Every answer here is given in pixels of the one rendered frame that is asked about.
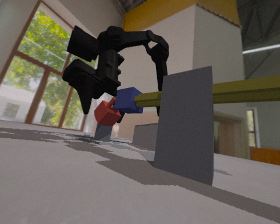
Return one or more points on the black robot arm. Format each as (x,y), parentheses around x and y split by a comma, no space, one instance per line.
(115,39)

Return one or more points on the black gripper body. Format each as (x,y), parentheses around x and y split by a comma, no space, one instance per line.
(106,78)

